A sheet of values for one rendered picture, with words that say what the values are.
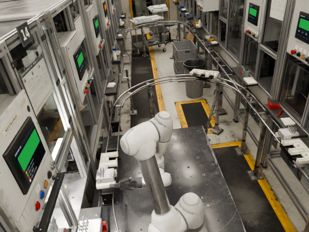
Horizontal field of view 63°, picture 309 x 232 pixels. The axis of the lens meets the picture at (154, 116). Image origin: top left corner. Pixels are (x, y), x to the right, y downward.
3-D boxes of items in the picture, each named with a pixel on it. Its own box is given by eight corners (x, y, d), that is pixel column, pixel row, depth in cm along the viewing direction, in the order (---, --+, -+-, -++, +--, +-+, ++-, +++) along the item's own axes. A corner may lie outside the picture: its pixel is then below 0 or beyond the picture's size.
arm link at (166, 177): (151, 191, 184) (150, 176, 193) (172, 189, 184) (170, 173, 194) (150, 183, 176) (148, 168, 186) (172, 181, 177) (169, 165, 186)
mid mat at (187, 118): (221, 131, 369) (221, 131, 368) (183, 136, 368) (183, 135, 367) (204, 99, 453) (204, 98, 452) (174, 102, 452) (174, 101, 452)
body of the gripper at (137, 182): (142, 182, 189) (130, 183, 189) (141, 174, 185) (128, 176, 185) (143, 190, 183) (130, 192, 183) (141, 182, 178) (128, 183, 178)
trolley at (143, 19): (138, 58, 663) (133, 20, 611) (131, 52, 708) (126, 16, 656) (168, 51, 687) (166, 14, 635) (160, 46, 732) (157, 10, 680)
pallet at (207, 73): (189, 79, 344) (189, 72, 338) (193, 75, 354) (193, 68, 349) (216, 82, 328) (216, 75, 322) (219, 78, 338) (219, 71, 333)
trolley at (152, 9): (172, 39, 774) (171, 5, 722) (154, 42, 766) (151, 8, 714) (166, 33, 844) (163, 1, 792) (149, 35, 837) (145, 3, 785)
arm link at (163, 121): (163, 125, 158) (145, 134, 152) (165, 103, 146) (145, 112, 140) (176, 138, 151) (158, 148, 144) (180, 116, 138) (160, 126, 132)
